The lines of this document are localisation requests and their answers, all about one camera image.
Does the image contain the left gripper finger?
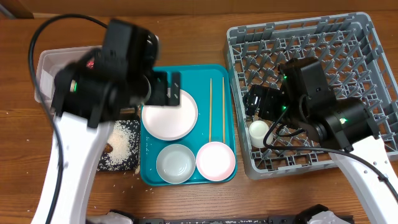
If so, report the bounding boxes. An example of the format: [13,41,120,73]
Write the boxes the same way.
[146,71,168,106]
[169,72,180,106]

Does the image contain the teal plastic tray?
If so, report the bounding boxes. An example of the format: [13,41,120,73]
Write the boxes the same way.
[140,64,236,186]

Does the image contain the beige ceramic cup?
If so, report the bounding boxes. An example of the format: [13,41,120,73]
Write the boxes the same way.
[249,120,269,148]

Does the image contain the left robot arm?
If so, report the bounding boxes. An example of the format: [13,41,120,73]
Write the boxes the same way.
[32,19,180,223]

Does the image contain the red snack wrapper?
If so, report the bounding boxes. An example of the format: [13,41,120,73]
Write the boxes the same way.
[86,61,94,68]

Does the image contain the wooden chopstick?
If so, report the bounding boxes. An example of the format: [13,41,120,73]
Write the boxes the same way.
[208,78,213,142]
[222,77,226,144]

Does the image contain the grey dish rack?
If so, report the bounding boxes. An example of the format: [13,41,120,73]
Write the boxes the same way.
[224,12,397,180]

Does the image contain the black waste tray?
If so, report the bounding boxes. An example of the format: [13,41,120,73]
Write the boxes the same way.
[96,118,141,172]

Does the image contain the pink bowl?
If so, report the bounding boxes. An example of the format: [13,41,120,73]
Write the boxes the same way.
[196,141,236,182]

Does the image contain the pink round plate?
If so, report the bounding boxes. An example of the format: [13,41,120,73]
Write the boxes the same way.
[142,90,198,141]

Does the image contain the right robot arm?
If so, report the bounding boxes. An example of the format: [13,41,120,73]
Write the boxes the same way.
[243,57,397,223]

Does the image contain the right wooden chopstick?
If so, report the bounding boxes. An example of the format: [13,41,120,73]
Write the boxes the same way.
[222,77,226,144]

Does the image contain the left wooden chopstick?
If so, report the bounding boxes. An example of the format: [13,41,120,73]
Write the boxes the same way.
[208,78,213,142]

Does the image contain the rice and food scraps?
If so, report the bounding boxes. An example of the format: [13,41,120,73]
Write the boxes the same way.
[99,121,141,170]

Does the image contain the clear plastic bin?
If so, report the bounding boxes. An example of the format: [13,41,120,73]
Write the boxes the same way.
[36,45,101,107]

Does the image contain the grey bowl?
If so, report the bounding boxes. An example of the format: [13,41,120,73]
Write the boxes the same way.
[156,144,196,184]

